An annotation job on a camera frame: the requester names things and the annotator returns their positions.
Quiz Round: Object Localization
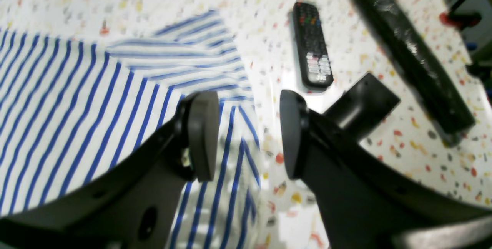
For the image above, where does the long black bar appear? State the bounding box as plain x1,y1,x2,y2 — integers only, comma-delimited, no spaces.
353,0,475,134

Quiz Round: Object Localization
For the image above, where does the blue white striped t-shirt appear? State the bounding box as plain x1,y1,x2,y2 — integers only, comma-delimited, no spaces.
1,10,261,249

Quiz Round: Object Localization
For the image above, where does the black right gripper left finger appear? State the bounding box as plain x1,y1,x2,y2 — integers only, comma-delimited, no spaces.
1,91,219,249

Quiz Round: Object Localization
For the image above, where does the black TV remote control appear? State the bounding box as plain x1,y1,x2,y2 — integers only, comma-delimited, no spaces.
292,1,334,93

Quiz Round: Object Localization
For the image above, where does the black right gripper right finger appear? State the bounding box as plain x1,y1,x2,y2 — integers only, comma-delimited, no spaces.
280,90,491,249

